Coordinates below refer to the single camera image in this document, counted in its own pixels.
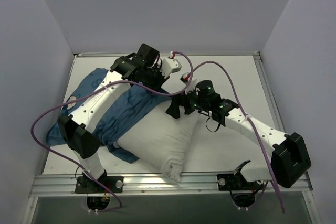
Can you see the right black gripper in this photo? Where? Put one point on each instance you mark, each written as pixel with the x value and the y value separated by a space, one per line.
pixel 182 102

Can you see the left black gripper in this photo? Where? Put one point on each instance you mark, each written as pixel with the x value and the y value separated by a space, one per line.
pixel 151 79

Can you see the blue cartoon print pillowcase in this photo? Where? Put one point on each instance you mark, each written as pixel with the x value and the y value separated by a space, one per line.
pixel 133 104

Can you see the white pillow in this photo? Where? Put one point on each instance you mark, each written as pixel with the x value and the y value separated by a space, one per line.
pixel 161 140

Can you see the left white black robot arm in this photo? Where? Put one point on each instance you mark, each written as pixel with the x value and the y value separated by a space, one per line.
pixel 77 128

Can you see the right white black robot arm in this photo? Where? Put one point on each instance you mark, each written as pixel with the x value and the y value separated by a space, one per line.
pixel 288 155

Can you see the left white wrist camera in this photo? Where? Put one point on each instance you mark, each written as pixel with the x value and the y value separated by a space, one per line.
pixel 170 65

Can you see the aluminium front rail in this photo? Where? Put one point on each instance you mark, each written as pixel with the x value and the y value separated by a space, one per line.
pixel 133 185

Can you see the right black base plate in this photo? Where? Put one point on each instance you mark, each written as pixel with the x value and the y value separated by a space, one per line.
pixel 235 182

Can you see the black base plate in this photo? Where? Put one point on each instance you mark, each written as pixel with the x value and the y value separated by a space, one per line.
pixel 85 185
pixel 235 182

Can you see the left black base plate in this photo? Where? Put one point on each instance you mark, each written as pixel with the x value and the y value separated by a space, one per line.
pixel 85 185

